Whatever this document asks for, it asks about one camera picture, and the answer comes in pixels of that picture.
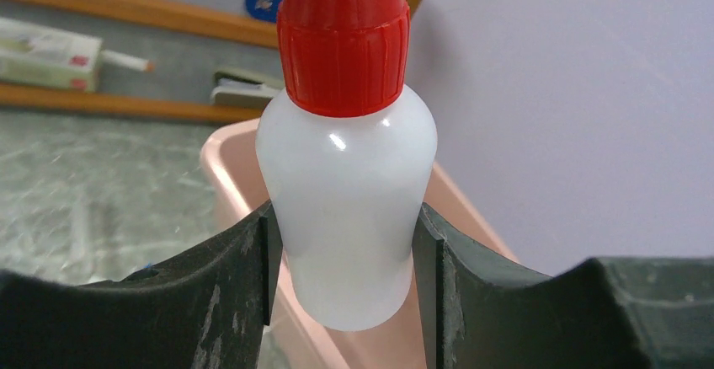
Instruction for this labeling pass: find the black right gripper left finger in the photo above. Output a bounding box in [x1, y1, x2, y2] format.
[1, 203, 282, 368]

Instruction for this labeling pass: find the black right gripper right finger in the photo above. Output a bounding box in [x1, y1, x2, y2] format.
[413, 205, 713, 368]

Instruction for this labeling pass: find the pink plastic bin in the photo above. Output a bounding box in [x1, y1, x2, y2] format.
[200, 120, 515, 368]

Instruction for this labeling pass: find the white bottle red cap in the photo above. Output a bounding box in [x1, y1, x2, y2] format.
[256, 0, 437, 331]

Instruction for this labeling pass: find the white stick orange tip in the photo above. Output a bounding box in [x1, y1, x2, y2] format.
[100, 50, 154, 72]

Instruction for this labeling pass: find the white paper box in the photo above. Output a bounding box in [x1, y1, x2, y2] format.
[1, 17, 103, 93]

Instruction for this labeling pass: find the orange wooden rack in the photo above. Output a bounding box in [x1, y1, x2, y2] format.
[0, 0, 445, 126]

